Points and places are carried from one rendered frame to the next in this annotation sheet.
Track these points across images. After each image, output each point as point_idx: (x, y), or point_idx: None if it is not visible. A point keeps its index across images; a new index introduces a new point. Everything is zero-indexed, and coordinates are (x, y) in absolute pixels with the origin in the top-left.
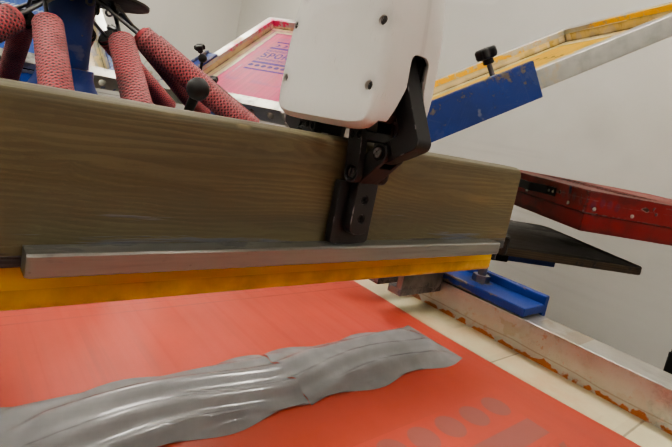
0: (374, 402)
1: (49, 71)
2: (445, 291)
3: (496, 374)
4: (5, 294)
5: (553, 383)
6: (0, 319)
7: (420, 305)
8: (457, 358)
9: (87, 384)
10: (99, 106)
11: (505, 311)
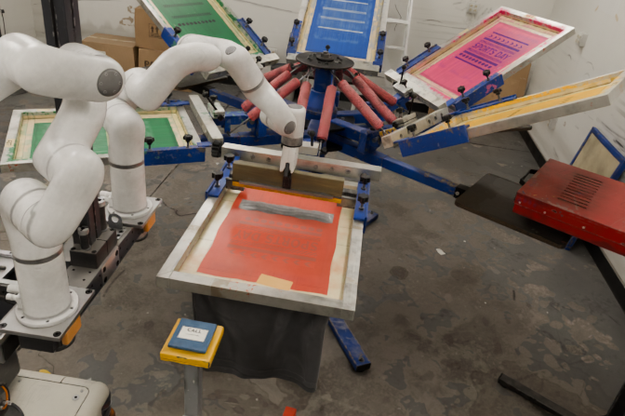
0: (296, 220)
1: None
2: None
3: (333, 228)
4: (239, 184)
5: (344, 234)
6: None
7: (350, 211)
8: (330, 222)
9: (257, 200)
10: (246, 166)
11: None
